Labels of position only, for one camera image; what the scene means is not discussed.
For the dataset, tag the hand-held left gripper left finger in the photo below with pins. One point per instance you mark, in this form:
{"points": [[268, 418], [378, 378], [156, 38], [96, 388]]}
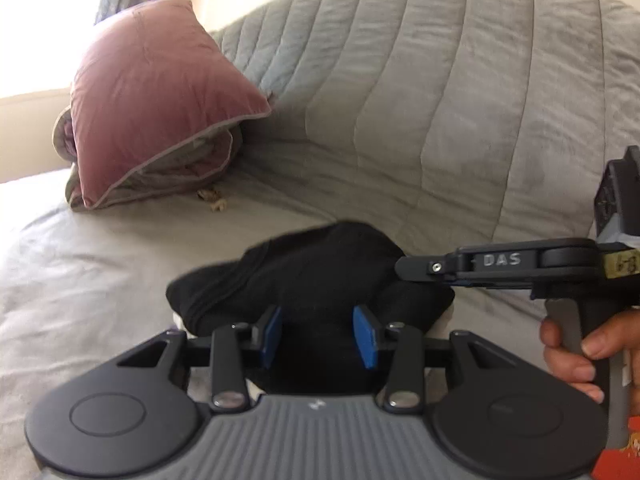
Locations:
{"points": [[270, 336]]}

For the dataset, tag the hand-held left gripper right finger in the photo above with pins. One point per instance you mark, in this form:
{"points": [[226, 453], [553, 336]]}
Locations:
{"points": [[365, 337]]}

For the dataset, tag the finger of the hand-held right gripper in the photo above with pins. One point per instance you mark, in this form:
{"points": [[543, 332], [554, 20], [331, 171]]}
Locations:
{"points": [[480, 265]]}

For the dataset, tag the black knit garment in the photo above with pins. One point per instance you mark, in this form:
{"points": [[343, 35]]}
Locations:
{"points": [[315, 270]]}

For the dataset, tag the person's right hand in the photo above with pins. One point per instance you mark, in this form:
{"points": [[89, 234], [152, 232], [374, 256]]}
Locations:
{"points": [[570, 367]]}

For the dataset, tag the small brown thing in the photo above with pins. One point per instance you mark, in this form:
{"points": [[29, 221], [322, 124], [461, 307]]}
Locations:
{"points": [[212, 200]]}

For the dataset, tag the grey quilted headboard cover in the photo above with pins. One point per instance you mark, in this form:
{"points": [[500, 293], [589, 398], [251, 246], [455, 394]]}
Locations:
{"points": [[425, 110]]}

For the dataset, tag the grey folded blanket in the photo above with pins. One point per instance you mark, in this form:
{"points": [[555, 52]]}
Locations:
{"points": [[165, 170]]}

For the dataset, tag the pink pillow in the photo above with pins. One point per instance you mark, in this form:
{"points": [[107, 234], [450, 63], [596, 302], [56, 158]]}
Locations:
{"points": [[160, 100]]}

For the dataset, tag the window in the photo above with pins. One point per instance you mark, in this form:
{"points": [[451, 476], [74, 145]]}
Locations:
{"points": [[40, 25]]}

